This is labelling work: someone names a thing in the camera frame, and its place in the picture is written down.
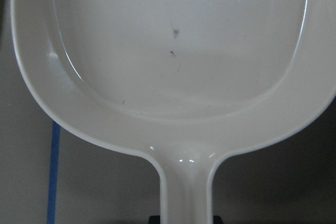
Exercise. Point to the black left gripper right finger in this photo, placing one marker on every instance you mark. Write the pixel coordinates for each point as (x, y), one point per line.
(217, 220)

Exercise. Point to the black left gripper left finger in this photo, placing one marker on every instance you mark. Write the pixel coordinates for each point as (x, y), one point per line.
(155, 219)

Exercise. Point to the beige plastic dustpan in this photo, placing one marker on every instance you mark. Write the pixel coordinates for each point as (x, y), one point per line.
(184, 84)

